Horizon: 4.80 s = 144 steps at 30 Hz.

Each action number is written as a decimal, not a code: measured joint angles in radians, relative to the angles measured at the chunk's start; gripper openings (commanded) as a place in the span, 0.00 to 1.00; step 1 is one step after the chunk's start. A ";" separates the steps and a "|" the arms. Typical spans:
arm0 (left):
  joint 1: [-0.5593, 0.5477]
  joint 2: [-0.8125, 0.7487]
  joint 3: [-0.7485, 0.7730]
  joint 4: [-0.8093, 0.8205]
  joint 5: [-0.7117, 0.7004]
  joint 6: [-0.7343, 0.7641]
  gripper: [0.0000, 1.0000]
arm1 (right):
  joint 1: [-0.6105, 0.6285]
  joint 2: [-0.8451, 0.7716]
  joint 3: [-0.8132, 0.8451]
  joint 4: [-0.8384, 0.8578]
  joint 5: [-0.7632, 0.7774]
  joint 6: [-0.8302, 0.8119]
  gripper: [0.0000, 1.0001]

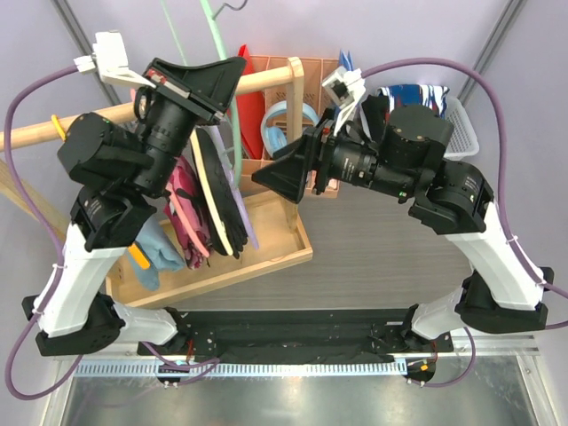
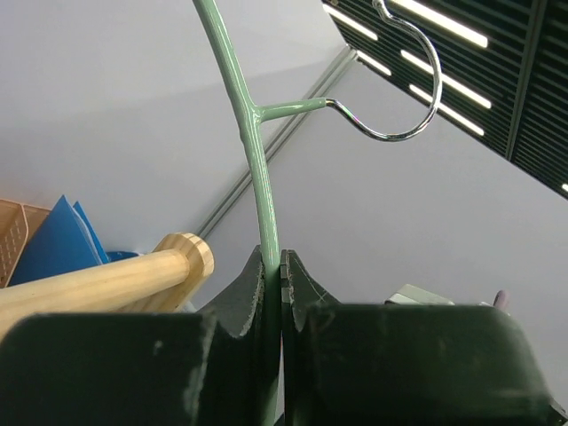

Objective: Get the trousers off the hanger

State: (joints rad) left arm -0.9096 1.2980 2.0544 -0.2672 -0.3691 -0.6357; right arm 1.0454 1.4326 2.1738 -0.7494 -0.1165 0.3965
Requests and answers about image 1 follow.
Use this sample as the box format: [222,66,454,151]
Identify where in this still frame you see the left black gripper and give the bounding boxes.
[130,55,244,196]

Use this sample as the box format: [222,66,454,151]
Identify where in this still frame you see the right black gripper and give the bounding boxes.
[251,105,414,204]

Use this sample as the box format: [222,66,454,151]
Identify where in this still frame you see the lilac plastic hanger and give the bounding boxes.
[209,126,259,249]

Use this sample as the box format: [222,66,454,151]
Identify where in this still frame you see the mint green hanger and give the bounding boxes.
[160,0,249,193]

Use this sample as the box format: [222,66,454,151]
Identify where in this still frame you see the black trousers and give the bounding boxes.
[360,95,390,143]

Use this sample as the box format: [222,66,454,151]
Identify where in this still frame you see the blue patterned garment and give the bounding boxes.
[376,84,450,118]

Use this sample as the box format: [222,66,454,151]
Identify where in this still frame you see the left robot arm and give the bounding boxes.
[22,57,246,356]

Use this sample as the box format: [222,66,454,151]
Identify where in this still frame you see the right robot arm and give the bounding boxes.
[252,105,552,351]

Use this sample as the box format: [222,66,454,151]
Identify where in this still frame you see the yellow hanger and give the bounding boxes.
[51,114,151,270]

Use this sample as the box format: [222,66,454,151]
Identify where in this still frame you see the light blue headphones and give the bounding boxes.
[259,100,320,162]

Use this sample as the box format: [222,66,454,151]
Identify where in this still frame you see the red folder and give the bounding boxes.
[233,43,267,156]

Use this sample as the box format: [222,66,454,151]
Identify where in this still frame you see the wooden clothes rack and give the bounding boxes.
[1,57,313,308]

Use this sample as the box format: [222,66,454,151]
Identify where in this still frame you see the black garment on rack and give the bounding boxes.
[196,128,248,259]

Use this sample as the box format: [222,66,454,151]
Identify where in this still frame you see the pink floral garment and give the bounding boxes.
[162,154,214,271]

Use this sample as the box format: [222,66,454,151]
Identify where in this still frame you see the blue folder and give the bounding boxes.
[338,50,355,71]

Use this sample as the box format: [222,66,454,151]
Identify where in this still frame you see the light blue garment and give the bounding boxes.
[128,216,185,291]

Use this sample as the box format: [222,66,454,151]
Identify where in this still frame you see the white plastic basket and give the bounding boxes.
[445,95,480,161]

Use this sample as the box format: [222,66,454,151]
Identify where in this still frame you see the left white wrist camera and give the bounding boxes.
[74,31,156,89]

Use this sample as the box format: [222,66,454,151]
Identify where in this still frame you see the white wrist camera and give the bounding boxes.
[74,31,156,89]
[321,67,366,137]

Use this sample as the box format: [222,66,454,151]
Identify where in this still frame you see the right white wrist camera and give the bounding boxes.
[321,67,366,137]

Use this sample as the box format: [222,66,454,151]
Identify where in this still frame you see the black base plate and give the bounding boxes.
[156,309,454,365]

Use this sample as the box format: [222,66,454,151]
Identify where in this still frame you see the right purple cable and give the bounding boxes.
[359,57,568,390]

